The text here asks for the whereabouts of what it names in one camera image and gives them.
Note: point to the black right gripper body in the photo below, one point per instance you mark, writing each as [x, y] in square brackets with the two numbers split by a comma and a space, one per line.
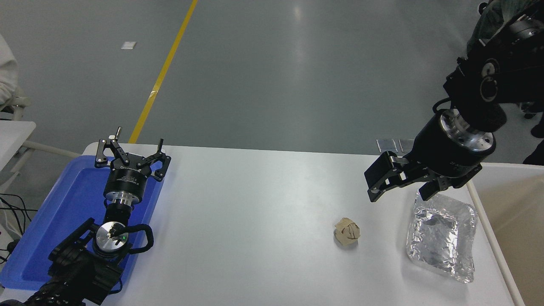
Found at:
[437, 148]

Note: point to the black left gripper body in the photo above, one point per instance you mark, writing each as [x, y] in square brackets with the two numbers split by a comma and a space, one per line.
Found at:
[125, 180]

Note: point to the silver foil plate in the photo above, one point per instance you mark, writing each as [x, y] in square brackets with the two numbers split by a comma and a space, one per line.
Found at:
[442, 238]

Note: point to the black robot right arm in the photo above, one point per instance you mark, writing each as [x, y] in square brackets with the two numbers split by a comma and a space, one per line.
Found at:
[510, 68]

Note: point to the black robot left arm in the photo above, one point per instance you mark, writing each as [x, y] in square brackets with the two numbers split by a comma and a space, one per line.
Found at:
[80, 272]

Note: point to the metal floor plate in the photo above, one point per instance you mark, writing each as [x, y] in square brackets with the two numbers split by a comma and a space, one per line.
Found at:
[406, 145]
[386, 145]

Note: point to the crumpled tan paper ball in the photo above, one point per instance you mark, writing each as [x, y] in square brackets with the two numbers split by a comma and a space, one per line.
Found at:
[347, 231]

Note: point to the blue plastic tray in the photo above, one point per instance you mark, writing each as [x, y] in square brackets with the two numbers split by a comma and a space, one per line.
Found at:
[63, 212]

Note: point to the large pale bin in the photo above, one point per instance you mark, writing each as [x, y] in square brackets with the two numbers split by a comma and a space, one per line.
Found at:
[518, 212]

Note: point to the white side table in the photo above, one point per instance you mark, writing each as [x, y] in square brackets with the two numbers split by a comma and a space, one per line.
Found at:
[12, 136]

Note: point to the black power plug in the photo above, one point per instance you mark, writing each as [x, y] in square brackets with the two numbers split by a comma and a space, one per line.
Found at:
[12, 246]

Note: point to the seated person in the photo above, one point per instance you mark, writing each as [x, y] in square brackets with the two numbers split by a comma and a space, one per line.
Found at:
[493, 15]
[6, 72]

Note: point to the white frame chair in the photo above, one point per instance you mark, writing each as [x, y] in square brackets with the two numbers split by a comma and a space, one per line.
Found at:
[17, 104]

